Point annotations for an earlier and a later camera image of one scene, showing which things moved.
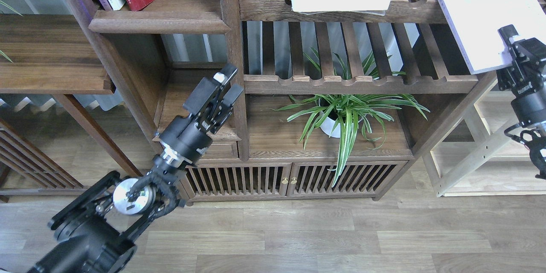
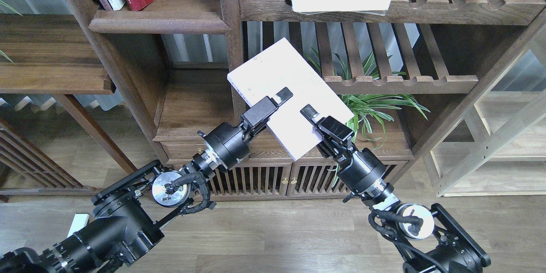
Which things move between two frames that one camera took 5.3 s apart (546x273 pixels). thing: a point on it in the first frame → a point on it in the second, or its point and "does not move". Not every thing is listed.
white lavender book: [475, 4] → [280, 66]
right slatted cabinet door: [360, 178] does not move
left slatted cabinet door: [236, 179] does not move
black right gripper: [526, 76] → [361, 171]
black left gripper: [188, 137] → [232, 144]
